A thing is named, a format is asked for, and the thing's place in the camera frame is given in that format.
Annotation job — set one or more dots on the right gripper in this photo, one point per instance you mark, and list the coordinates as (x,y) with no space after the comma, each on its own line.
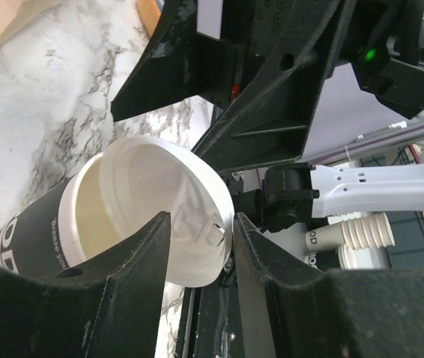
(292,47)

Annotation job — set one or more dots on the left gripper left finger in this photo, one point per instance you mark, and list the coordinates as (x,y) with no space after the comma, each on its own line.
(108,306)

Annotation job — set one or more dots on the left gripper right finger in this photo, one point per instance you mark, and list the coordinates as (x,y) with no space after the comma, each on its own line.
(290,309)

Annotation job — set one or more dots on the black paper coffee cup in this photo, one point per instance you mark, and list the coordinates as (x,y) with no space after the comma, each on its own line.
(66,227)

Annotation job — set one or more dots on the white plastic cup lid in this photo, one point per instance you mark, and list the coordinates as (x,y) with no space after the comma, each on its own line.
(182,209)

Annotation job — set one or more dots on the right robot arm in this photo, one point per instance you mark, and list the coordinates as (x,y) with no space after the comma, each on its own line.
(377,80)

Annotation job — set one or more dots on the stack of paper cups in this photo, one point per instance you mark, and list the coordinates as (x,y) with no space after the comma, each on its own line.
(334,245)

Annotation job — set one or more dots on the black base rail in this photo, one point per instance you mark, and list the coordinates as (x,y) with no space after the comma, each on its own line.
(210,321)

